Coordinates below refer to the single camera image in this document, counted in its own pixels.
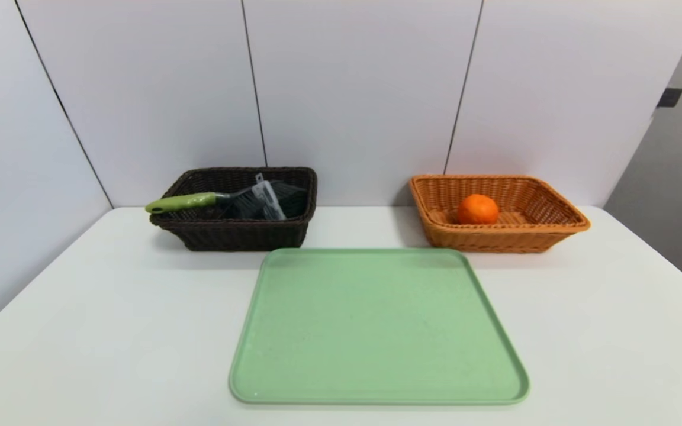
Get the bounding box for grey white printed eraser bar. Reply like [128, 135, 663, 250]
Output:
[251, 173, 287, 221]

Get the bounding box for light green plastic tray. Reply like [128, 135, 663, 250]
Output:
[228, 247, 530, 406]

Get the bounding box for orange wicker basket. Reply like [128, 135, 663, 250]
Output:
[409, 173, 591, 254]

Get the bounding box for orange fruit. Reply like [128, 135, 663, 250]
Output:
[456, 193, 500, 225]

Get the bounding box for dark brown wicker basket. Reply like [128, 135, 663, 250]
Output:
[148, 166, 318, 251]

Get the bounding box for grey brush with green handle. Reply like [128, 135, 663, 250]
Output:
[144, 180, 310, 221]

